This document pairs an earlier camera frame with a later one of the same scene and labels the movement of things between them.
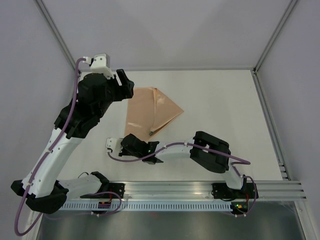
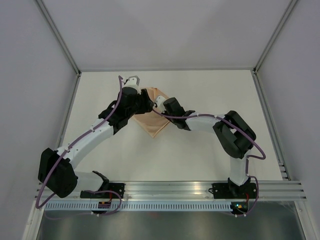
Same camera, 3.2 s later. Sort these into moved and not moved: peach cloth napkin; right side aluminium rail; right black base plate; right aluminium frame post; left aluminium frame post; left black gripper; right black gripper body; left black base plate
Moved: peach cloth napkin; left black gripper; right black gripper body
Not moved: right aluminium frame post; left aluminium frame post; left black base plate; right side aluminium rail; right black base plate
